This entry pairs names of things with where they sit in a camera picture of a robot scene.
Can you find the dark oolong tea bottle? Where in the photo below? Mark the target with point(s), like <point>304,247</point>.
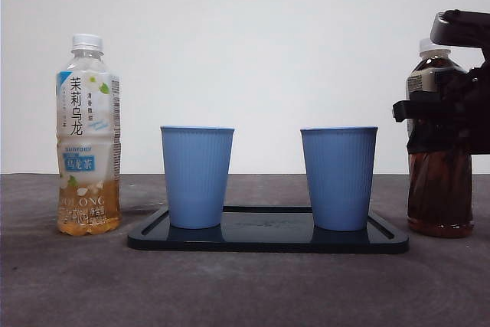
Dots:
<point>440,197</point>

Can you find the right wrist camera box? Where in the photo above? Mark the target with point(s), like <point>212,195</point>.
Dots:
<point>459,28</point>

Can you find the blue ribbed plastic cup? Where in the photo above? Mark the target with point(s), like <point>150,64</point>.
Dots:
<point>196,177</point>
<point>338,177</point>

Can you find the dark teal rectangular tray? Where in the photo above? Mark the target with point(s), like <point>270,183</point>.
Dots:
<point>268,240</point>

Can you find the pale jasmine oolong tea bottle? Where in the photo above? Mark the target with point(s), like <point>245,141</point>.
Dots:
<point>89,120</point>

